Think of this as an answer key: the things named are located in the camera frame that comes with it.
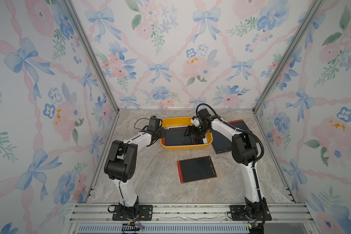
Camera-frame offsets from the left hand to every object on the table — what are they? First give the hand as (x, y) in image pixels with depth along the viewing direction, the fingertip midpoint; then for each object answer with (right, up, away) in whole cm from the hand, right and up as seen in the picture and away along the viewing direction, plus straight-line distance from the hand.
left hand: (163, 131), depth 99 cm
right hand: (+17, -3, +5) cm, 18 cm away
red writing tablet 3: (+8, -4, +2) cm, 9 cm away
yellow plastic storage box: (+12, +6, +8) cm, 16 cm away
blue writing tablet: (+8, +2, +8) cm, 12 cm away
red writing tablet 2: (+21, -22, -11) cm, 33 cm away
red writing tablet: (+58, +5, +14) cm, 60 cm away
